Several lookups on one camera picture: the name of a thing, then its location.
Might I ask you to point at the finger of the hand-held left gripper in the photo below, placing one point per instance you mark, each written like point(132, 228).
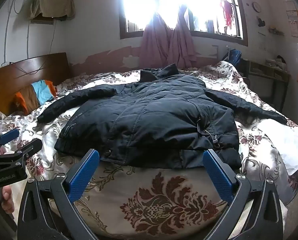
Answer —
point(7, 135)
point(26, 148)

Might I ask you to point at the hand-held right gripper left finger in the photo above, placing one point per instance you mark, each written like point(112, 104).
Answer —
point(85, 175)

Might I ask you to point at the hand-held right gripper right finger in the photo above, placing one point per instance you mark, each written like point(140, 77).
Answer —
point(217, 177)

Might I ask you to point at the black padded jacket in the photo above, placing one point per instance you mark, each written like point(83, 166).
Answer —
point(151, 110)

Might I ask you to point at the person's left hand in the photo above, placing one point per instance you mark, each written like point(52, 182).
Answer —
point(8, 200)

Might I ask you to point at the teal and orange cloth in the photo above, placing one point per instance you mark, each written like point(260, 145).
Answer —
point(42, 91)

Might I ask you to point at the wooden headboard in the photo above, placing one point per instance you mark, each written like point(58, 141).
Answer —
point(13, 77)

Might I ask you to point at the floral bedspread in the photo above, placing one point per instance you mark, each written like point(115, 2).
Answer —
point(164, 205)

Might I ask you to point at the white cloth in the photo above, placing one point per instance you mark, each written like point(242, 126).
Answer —
point(289, 145)

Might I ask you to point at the wooden side desk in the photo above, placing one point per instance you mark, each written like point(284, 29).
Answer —
point(266, 72)

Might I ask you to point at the blue backpack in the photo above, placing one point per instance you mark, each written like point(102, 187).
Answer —
point(235, 57)

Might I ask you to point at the papers on desk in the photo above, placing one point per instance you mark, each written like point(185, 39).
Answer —
point(275, 62)

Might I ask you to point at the pink curtain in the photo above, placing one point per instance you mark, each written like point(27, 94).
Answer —
point(182, 45)
point(155, 45)

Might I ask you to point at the dark framed window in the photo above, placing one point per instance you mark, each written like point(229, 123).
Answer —
point(214, 33)

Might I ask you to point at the red hanging garment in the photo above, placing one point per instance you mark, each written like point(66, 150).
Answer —
point(227, 12)

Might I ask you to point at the round wall clock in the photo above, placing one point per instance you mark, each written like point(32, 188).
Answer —
point(256, 7)

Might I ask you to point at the wall calendar sheets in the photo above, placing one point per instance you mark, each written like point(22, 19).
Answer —
point(297, 20)

